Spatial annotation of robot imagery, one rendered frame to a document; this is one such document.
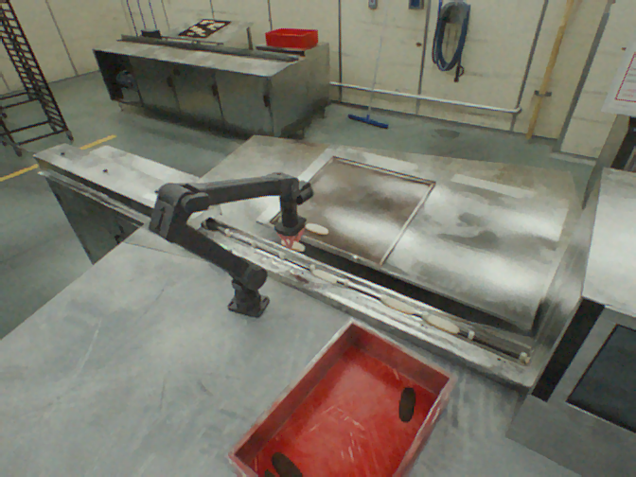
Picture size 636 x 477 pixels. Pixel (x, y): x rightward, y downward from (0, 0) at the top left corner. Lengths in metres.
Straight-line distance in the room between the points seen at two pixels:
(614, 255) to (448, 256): 0.62
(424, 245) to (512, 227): 0.32
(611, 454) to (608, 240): 0.43
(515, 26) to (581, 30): 0.56
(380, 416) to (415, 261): 0.53
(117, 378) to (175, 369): 0.16
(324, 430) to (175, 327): 0.58
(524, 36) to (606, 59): 0.78
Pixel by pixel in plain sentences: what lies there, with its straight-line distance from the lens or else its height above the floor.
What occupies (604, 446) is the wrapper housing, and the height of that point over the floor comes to 0.96.
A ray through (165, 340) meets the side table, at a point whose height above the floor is 0.82.
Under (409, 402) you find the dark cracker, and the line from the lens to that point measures 1.09.
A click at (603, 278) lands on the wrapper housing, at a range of 0.81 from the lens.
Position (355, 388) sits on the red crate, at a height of 0.82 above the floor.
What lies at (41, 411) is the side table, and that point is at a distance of 1.34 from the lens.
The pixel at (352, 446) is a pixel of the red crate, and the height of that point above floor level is 0.82.
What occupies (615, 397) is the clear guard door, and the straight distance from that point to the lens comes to 0.92.
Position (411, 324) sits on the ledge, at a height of 0.86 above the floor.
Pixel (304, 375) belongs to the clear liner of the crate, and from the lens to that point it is 1.01.
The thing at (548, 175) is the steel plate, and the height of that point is 0.82.
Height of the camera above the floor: 1.77
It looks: 38 degrees down
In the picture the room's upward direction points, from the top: 3 degrees counter-clockwise
